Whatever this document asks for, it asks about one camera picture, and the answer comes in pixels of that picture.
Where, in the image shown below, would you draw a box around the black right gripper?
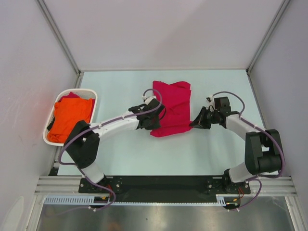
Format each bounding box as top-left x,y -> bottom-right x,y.
190,106 -> 220,129

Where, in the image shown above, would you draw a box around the crimson red t-shirt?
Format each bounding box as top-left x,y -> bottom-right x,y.
150,81 -> 192,138

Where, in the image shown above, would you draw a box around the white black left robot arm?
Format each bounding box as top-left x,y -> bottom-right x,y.
64,96 -> 166,193

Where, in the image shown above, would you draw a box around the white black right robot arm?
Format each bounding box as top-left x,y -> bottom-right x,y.
190,97 -> 285,193

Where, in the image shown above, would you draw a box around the white plastic laundry basket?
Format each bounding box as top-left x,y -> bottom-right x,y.
43,89 -> 98,146

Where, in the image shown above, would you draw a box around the dark red shirt in basket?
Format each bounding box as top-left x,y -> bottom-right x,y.
58,92 -> 79,103

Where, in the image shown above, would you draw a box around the orange t-shirt in basket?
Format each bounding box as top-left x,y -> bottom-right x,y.
47,98 -> 95,143

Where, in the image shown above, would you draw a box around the black garment in basket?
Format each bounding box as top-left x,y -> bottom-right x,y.
47,117 -> 55,131

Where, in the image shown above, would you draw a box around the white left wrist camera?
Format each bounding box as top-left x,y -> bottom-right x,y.
142,95 -> 156,104

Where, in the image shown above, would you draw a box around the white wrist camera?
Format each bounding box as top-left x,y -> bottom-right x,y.
206,95 -> 215,109
142,95 -> 156,104

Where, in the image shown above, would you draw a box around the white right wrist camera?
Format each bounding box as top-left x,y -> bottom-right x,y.
206,95 -> 215,109

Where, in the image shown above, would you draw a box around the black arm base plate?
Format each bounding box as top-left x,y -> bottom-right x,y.
78,175 -> 251,203

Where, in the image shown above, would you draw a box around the aluminium frame rail front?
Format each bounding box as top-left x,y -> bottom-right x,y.
34,176 -> 297,196

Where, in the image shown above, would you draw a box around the white slotted cable duct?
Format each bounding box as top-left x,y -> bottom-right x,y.
45,195 -> 110,205

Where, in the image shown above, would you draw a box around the aluminium corner post right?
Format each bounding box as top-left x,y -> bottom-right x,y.
246,0 -> 292,73

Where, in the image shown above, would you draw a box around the aluminium corner post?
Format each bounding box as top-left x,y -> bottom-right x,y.
246,0 -> 292,73
35,0 -> 81,76

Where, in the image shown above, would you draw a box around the aluminium corner post left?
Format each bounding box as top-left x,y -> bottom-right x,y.
35,0 -> 81,76

